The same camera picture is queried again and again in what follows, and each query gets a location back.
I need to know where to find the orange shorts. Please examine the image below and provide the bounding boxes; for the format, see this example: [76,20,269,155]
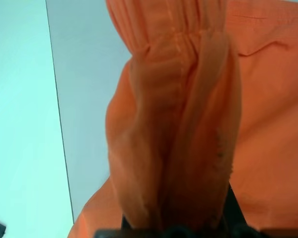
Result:
[69,0,298,238]

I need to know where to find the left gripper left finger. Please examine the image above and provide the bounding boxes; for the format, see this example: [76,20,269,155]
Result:
[121,215,135,232]

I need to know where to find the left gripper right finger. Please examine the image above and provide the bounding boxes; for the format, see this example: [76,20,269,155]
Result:
[223,182,254,231]

